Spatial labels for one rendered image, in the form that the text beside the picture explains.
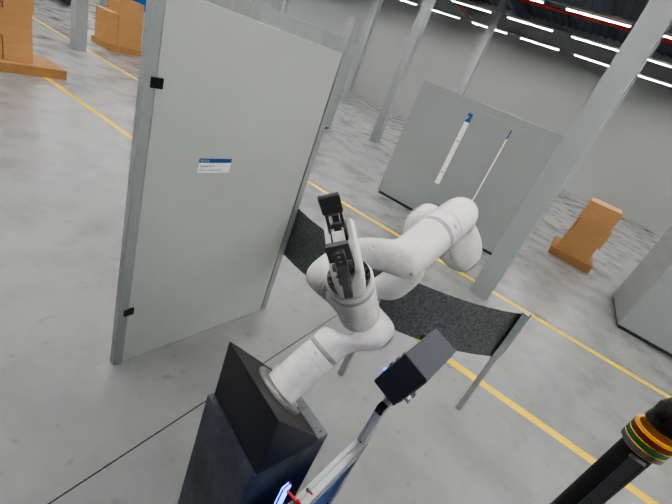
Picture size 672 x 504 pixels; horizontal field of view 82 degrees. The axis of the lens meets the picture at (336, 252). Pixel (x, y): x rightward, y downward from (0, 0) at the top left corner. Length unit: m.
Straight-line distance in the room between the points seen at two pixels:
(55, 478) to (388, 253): 1.94
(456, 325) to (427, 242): 1.93
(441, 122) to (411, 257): 6.13
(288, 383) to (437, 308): 1.54
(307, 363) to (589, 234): 7.83
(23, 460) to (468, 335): 2.49
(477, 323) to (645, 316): 4.39
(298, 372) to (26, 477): 1.47
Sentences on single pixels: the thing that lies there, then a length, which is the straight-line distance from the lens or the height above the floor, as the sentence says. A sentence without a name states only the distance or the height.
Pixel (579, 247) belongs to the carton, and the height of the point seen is 0.36.
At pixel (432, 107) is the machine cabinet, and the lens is 6.93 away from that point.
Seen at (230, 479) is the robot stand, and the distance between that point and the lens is 1.42.
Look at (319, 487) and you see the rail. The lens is 1.41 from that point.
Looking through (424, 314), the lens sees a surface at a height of 0.75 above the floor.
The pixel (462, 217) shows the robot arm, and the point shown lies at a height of 1.80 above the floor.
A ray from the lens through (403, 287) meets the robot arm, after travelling 1.15.
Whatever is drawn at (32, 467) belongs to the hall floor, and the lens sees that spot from 2.40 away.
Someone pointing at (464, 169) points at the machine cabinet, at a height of 1.05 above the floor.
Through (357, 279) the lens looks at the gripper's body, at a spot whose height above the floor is 1.75.
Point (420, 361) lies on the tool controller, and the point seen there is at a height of 1.24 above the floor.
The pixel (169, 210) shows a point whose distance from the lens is 2.17.
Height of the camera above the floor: 2.03
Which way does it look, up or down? 27 degrees down
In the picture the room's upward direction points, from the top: 22 degrees clockwise
